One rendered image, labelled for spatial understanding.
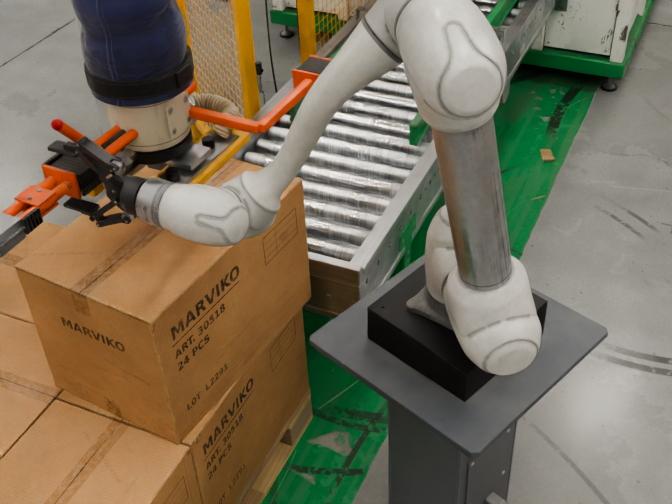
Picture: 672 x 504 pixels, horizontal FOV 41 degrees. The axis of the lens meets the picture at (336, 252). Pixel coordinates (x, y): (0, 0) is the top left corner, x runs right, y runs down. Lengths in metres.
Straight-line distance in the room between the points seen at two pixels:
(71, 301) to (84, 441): 0.38
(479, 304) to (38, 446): 1.15
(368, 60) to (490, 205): 0.32
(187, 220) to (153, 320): 0.35
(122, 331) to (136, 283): 0.11
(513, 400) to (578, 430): 0.98
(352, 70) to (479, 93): 0.29
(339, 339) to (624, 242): 1.83
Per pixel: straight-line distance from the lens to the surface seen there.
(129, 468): 2.20
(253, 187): 1.76
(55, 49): 5.42
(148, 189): 1.72
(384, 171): 3.03
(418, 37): 1.36
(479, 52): 1.32
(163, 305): 1.96
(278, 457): 2.82
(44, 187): 1.86
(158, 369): 2.03
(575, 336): 2.16
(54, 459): 2.27
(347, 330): 2.13
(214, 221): 1.63
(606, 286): 3.48
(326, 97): 1.56
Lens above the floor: 2.22
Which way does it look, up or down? 39 degrees down
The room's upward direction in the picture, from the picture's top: 3 degrees counter-clockwise
